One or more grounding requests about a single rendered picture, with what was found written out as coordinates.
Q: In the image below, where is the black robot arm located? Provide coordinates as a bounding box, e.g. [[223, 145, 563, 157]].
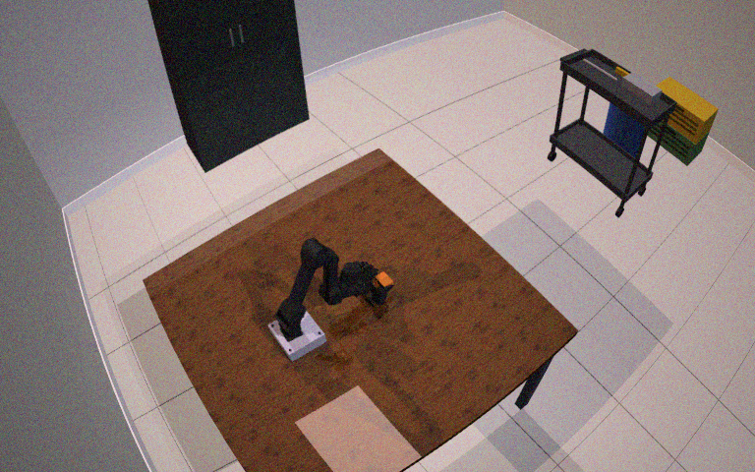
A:
[[274, 238, 378, 342]]

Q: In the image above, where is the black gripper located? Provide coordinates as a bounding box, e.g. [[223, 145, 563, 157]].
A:
[[355, 279, 393, 306]]

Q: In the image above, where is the orange block with black square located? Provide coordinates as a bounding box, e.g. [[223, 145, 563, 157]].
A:
[[375, 272, 393, 287]]

